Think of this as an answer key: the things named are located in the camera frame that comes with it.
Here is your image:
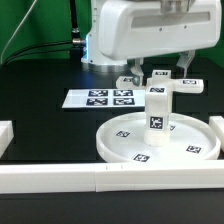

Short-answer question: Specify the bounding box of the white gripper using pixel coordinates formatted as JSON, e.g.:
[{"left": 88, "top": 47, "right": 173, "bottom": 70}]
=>
[{"left": 99, "top": 0, "right": 222, "bottom": 86}]

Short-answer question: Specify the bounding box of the white cross-shaped table base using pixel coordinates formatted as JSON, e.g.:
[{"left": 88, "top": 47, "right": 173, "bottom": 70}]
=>
[{"left": 116, "top": 70, "right": 204, "bottom": 94}]

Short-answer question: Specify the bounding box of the white round table top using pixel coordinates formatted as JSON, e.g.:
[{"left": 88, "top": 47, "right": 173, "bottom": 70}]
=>
[{"left": 96, "top": 112, "right": 221, "bottom": 164}]

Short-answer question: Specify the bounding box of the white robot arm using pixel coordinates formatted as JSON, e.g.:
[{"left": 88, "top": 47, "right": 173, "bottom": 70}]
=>
[{"left": 82, "top": 0, "right": 222, "bottom": 87}]

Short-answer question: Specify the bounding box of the white marker sheet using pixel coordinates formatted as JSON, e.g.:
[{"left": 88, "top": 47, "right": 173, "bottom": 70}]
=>
[{"left": 62, "top": 89, "right": 145, "bottom": 109}]

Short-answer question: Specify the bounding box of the black cable with connector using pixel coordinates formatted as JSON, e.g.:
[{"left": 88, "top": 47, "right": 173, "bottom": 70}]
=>
[{"left": 0, "top": 37, "right": 87, "bottom": 66}]

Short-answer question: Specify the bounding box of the black vertical cable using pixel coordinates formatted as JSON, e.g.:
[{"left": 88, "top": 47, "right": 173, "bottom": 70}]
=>
[{"left": 68, "top": 0, "right": 81, "bottom": 39}]

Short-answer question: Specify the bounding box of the white front rail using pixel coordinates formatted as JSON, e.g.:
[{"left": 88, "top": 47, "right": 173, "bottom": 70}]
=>
[{"left": 0, "top": 160, "right": 224, "bottom": 194}]

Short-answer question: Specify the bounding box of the grey thin cable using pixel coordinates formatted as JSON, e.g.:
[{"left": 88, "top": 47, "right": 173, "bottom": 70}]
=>
[{"left": 0, "top": 0, "right": 38, "bottom": 63}]

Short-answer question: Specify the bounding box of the white left bracket block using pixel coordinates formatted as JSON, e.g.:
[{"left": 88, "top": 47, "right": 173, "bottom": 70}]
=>
[{"left": 0, "top": 121, "right": 14, "bottom": 158}]

